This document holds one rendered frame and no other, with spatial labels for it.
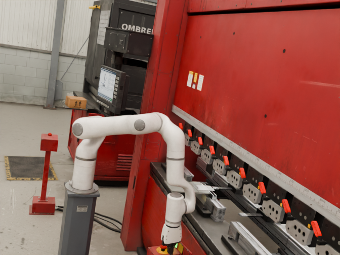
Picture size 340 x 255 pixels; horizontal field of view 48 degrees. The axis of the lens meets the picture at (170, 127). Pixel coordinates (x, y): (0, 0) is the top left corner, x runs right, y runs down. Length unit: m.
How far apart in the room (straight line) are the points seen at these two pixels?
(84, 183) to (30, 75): 7.22
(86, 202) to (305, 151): 1.22
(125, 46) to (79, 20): 6.07
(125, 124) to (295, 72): 0.87
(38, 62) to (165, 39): 6.34
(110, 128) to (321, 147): 1.04
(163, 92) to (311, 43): 1.70
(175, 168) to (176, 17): 1.63
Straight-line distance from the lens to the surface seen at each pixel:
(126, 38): 3.27
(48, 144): 3.92
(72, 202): 2.25
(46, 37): 9.25
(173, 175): 1.90
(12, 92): 9.38
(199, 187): 2.59
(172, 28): 3.21
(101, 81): 3.59
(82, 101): 4.58
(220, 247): 2.19
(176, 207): 1.95
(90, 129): 2.08
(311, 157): 1.70
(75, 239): 2.35
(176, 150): 1.87
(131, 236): 3.63
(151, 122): 1.88
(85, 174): 2.21
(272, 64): 2.02
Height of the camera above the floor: 1.88
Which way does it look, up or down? 12 degrees down
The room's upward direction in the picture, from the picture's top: 10 degrees clockwise
